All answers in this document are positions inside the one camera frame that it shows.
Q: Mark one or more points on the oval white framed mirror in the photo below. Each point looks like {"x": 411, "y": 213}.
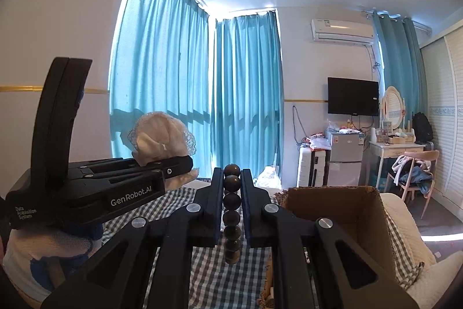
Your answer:
{"x": 393, "y": 108}

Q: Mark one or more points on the black wall television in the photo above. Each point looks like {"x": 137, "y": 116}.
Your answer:
{"x": 352, "y": 95}

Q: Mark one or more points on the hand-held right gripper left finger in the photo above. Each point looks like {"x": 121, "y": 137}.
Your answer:
{"x": 208, "y": 218}

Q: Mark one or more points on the cardboard box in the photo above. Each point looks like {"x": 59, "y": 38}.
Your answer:
{"x": 336, "y": 207}

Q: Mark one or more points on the grey small fridge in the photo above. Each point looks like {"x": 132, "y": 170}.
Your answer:
{"x": 343, "y": 160}

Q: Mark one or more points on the pink wooden chair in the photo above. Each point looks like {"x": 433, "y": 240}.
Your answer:
{"x": 428, "y": 155}

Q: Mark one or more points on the white dressing table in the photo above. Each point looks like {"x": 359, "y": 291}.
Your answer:
{"x": 383, "y": 149}

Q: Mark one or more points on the white plastic bag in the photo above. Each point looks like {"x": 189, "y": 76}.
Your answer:
{"x": 269, "y": 177}

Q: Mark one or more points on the white suitcase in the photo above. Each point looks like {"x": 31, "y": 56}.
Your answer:
{"x": 311, "y": 167}

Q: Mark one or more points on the checkered blanket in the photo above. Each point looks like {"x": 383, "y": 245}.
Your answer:
{"x": 231, "y": 283}

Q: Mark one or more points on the black backpack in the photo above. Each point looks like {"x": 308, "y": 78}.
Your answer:
{"x": 422, "y": 128}

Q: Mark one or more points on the cream textured blanket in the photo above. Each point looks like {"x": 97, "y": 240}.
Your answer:
{"x": 408, "y": 222}

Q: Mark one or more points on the crumpled red white bag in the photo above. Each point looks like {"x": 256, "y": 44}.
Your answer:
{"x": 318, "y": 142}

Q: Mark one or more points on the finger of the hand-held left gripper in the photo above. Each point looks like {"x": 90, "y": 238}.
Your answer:
{"x": 101, "y": 162}
{"x": 177, "y": 164}

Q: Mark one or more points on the clothes on chair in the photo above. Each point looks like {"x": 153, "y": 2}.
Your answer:
{"x": 412, "y": 173}

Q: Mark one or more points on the teal window curtain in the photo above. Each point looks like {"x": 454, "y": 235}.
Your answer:
{"x": 249, "y": 95}
{"x": 401, "y": 70}
{"x": 159, "y": 70}

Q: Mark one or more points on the white air conditioner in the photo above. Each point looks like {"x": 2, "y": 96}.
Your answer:
{"x": 342, "y": 30}

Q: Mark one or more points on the white bedding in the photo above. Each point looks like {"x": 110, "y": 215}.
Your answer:
{"x": 181, "y": 179}

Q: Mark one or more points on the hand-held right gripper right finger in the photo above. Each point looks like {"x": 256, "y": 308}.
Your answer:
{"x": 256, "y": 222}

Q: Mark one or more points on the white wardrobe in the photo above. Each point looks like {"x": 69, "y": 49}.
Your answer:
{"x": 446, "y": 113}

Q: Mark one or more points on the white cloth with lace trim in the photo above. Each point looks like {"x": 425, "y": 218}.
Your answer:
{"x": 155, "y": 139}

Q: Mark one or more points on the wooden organizer box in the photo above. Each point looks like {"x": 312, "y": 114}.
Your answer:
{"x": 401, "y": 139}

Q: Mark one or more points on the person's left hand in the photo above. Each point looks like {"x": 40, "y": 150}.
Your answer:
{"x": 54, "y": 247}

